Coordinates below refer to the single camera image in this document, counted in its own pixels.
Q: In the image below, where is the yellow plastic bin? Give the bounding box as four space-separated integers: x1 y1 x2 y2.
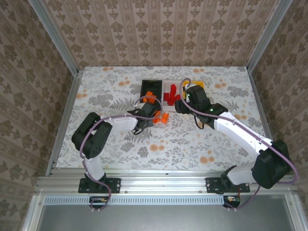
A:
181 80 205 99

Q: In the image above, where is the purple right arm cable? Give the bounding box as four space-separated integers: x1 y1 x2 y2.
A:
180 78 299 212

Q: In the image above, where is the black plastic bin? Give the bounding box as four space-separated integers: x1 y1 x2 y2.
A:
140 79 165 106

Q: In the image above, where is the aluminium table side rail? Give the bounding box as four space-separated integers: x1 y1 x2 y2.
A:
247 68 284 176
45 69 85 178

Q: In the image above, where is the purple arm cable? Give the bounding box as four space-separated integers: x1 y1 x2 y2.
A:
79 96 163 213
180 78 299 212

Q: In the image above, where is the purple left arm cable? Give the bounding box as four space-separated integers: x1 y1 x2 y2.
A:
79 96 163 213

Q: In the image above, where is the white plastic bin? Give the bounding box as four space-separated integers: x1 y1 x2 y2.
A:
163 81 185 110

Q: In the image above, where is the grey metal panel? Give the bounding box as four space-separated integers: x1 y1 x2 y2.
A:
36 194 298 231

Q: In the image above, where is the floral patterned table cover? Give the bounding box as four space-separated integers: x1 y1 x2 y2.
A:
55 66 277 172

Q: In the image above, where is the aluminium upright frame post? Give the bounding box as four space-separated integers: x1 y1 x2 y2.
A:
245 0 294 72
27 0 80 74

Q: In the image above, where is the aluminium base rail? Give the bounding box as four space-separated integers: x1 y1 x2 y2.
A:
36 168 298 195

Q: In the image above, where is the thin black right gripper cable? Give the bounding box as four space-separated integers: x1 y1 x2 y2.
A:
194 115 205 129

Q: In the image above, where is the grey slotted cable duct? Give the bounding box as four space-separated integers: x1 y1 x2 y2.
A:
44 195 228 205

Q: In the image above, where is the small black connector box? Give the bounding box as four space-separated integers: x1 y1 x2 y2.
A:
223 195 241 207
89 196 109 205

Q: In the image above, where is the aluminium lower frame rail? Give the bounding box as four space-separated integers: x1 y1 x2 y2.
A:
21 194 45 231
284 194 308 231

